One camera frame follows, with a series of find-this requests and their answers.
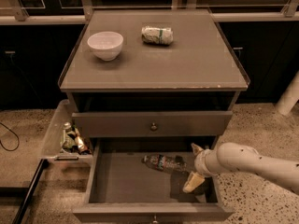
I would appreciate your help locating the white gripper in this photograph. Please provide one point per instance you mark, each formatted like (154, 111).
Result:
(200, 163)

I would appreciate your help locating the clear plastic water bottle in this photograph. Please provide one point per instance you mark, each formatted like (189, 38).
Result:
(165, 163)

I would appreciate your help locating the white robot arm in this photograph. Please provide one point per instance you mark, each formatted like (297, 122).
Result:
(232, 157)

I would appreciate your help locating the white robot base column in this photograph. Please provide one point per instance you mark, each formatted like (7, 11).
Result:
(290, 97)

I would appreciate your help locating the brass upper drawer knob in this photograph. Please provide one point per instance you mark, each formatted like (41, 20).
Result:
(153, 127)

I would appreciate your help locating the brass drawer knob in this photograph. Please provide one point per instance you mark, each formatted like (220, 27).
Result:
(154, 221)
(153, 127)

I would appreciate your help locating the brass middle drawer knob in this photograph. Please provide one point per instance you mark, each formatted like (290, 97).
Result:
(154, 221)

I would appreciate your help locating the grey open middle drawer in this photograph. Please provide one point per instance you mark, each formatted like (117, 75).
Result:
(123, 189)

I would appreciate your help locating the grey drawer cabinet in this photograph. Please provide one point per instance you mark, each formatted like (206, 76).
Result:
(197, 72)

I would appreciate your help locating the grey upper drawer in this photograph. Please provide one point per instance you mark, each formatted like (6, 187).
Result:
(137, 124)

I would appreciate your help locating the small bottles in bin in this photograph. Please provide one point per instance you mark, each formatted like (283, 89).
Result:
(72, 141)

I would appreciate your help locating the clear plastic storage bin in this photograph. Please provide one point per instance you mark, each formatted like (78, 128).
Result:
(51, 148)

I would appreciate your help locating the white ceramic bowl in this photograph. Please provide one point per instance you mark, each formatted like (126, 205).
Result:
(105, 45)

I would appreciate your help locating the black floor rail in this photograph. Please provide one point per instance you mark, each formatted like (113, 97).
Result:
(30, 192)

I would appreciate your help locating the white railing frame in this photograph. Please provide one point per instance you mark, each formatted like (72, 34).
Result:
(13, 11)

